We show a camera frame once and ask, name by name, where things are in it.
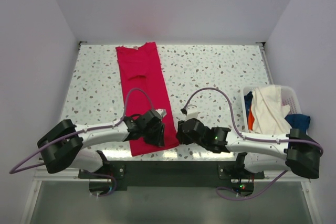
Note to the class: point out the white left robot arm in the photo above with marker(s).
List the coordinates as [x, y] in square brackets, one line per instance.
[69, 146]

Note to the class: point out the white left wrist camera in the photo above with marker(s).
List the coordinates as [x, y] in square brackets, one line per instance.
[161, 112]

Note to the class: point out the white cream t shirt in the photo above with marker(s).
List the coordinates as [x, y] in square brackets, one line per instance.
[268, 112]

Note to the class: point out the white plastic laundry basket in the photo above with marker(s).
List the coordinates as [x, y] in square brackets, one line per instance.
[288, 96]

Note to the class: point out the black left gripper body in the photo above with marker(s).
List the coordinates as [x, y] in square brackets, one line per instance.
[157, 135]

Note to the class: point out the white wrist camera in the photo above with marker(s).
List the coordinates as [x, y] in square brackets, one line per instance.
[190, 112]
[161, 112]

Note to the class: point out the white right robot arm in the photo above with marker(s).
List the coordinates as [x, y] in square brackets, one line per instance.
[295, 151]

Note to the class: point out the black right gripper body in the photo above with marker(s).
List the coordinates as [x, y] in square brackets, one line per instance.
[182, 133]

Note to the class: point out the orange t shirt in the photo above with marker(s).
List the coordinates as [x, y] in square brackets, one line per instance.
[250, 120]

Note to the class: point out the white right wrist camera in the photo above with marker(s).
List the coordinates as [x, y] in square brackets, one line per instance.
[190, 112]

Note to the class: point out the aluminium frame rails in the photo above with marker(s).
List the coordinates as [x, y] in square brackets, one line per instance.
[95, 96]

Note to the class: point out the navy blue t shirt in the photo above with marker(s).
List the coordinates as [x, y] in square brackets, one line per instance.
[299, 121]

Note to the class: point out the red t shirt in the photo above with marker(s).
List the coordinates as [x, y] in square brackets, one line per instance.
[141, 68]

